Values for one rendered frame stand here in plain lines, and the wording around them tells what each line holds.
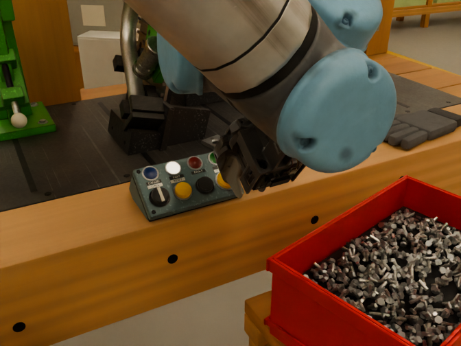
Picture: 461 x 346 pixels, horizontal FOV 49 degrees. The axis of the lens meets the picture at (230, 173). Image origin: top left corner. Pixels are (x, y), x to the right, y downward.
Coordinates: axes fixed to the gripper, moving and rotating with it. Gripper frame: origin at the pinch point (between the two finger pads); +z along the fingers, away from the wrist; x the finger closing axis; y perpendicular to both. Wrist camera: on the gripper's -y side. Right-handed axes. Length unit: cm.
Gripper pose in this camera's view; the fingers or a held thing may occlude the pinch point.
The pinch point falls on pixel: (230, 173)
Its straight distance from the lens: 73.0
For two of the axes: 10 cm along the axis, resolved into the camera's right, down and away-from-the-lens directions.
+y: 3.9, 8.4, -3.7
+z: -2.7, 4.9, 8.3
